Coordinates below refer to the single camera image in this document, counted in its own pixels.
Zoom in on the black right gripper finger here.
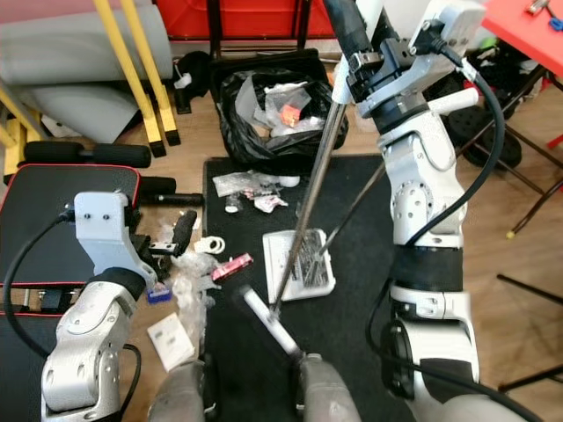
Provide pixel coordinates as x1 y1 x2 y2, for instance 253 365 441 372
321 0 373 71

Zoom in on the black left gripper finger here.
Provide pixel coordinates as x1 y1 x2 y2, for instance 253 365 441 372
170 209 201 258

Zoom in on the white long-handled dustpan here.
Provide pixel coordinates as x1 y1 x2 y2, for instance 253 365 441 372
262 161 390 300

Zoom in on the black trash bag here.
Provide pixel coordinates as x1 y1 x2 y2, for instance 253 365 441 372
211 55 340 168

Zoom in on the black floor mat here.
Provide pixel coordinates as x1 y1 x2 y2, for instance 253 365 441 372
202 156 397 422

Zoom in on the pink red snack packet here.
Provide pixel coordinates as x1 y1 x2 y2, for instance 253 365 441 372
211 254 255 283

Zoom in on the silver foil packet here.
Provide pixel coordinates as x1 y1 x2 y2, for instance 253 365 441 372
213 171 280 200

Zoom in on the short white cylinder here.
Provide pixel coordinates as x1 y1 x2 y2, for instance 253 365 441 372
435 88 481 115

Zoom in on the white red wrapper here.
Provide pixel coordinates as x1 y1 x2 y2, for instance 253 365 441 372
253 193 290 215

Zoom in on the white paper card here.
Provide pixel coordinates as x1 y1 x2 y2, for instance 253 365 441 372
148 312 197 372

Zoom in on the orange red packet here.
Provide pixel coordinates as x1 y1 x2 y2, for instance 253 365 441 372
279 103 303 127

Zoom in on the red plastic folding table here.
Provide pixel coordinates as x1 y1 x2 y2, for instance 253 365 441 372
154 0 335 40
484 0 563 238

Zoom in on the black foam bench roller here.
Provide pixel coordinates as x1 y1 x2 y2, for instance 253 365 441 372
22 141 153 169

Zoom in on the small black red-trimmed bench pad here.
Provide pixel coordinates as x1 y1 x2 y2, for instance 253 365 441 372
0 163 142 287

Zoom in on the grey robot left leg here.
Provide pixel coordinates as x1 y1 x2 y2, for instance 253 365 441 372
148 359 219 422

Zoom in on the grey robot leg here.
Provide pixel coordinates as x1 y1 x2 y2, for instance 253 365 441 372
295 352 372 422
148 359 219 422

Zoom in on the black bundle with white tag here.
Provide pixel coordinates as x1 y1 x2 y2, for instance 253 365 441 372
172 51 217 113

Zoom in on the yellow tubular dip bar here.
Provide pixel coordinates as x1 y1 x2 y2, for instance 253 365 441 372
119 0 184 147
92 0 168 159

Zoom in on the grey rolled foam mat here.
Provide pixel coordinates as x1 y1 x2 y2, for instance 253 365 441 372
0 0 168 133

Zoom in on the grey robot right leg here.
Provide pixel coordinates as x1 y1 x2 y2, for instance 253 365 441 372
295 352 372 422

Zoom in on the white tape ring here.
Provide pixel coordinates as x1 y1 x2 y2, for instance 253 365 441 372
198 233 226 254

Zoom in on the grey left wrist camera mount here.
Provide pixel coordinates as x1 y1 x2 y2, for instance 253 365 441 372
73 191 146 278

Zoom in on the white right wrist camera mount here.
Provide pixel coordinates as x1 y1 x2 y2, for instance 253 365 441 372
355 0 488 120

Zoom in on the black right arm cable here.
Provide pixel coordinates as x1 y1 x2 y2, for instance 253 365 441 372
368 26 542 422

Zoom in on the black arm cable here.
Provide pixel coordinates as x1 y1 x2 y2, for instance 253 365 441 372
368 26 542 422
2 208 76 375

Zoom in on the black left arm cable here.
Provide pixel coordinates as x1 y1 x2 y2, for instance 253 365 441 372
2 208 76 375

